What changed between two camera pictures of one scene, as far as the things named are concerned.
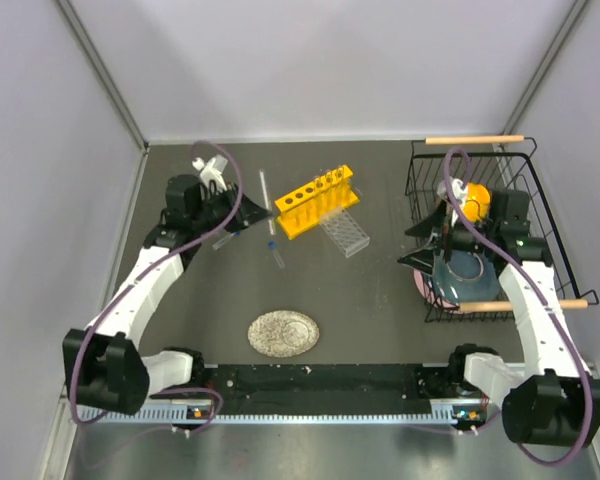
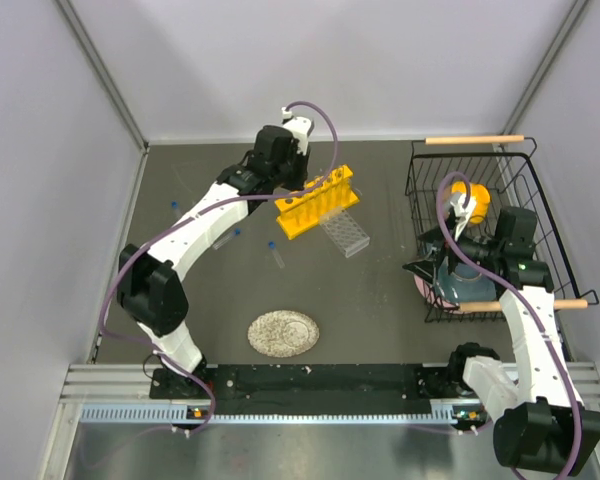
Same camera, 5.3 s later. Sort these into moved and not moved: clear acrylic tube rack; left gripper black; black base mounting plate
Moved: left gripper black
Not moved: clear acrylic tube rack; black base mounting plate
